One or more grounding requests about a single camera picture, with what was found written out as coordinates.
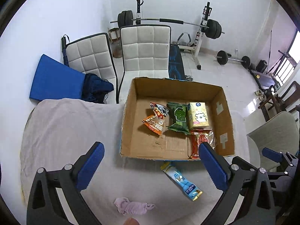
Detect left white quilted chair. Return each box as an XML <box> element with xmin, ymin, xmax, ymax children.
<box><xmin>61</xmin><ymin>33</ymin><xmax>119</xmax><ymax>104</ymax></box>

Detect blue foam mat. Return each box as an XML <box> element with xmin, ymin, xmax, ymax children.
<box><xmin>29</xmin><ymin>54</ymin><xmax>85</xmax><ymax>101</ymax></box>

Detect open cardboard box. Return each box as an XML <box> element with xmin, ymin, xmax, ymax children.
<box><xmin>119</xmin><ymin>77</ymin><xmax>234</xmax><ymax>161</ymax></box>

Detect green wet wipes pack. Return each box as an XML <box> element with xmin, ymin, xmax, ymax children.
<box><xmin>167</xmin><ymin>102</ymin><xmax>190</xmax><ymax>135</ymax></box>

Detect right white quilted chair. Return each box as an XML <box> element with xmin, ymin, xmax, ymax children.
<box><xmin>118</xmin><ymin>24</ymin><xmax>171</xmax><ymax>103</ymax></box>

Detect light blue snack packet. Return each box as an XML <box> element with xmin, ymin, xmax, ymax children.
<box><xmin>161</xmin><ymin>161</ymin><xmax>203</xmax><ymax>201</ymax></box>

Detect dark navy garment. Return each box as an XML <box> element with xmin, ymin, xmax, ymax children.
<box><xmin>81</xmin><ymin>73</ymin><xmax>114</xmax><ymax>104</ymax></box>

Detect lilac fleece cloth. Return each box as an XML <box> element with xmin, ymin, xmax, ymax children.
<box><xmin>114</xmin><ymin>197</ymin><xmax>155</xmax><ymax>215</ymax></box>

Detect barbell on bench rack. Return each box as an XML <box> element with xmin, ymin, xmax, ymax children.
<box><xmin>110</xmin><ymin>10</ymin><xmax>225</xmax><ymax>39</ymax></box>

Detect dark wooden chair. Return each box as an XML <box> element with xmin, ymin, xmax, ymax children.
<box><xmin>258</xmin><ymin>81</ymin><xmax>299</xmax><ymax>122</ymax></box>

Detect dumbbell on floor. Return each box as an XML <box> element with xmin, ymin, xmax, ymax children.
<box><xmin>216</xmin><ymin>50</ymin><xmax>251</xmax><ymax>69</ymax></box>

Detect red orange snack bag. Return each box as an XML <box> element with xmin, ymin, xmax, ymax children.
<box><xmin>189</xmin><ymin>129</ymin><xmax>215</xmax><ymax>159</ymax></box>

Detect black blue bench pad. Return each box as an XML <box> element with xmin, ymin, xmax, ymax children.
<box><xmin>168</xmin><ymin>45</ymin><xmax>186</xmax><ymax>80</ymax></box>

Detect yellow tissue pack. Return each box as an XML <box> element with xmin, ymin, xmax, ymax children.
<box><xmin>187</xmin><ymin>102</ymin><xmax>209</xmax><ymax>130</ymax></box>

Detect grey cushioned chair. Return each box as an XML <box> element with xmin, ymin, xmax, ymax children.
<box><xmin>247</xmin><ymin>111</ymin><xmax>299</xmax><ymax>171</ymax></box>

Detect white weight bench rack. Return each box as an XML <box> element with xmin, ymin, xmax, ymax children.
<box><xmin>173</xmin><ymin>1</ymin><xmax>212</xmax><ymax>70</ymax></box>

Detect grey bed sheet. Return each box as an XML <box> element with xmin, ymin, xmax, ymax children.
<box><xmin>19</xmin><ymin>98</ymin><xmax>247</xmax><ymax>225</ymax></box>

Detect orange panda snack bag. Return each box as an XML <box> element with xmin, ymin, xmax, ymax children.
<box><xmin>142</xmin><ymin>102</ymin><xmax>169</xmax><ymax>136</ymax></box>

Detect white quilted chair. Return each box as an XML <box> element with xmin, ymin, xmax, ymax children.
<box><xmin>61</xmin><ymin>33</ymin><xmax>119</xmax><ymax>104</ymax></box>
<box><xmin>118</xmin><ymin>24</ymin><xmax>171</xmax><ymax>103</ymax></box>

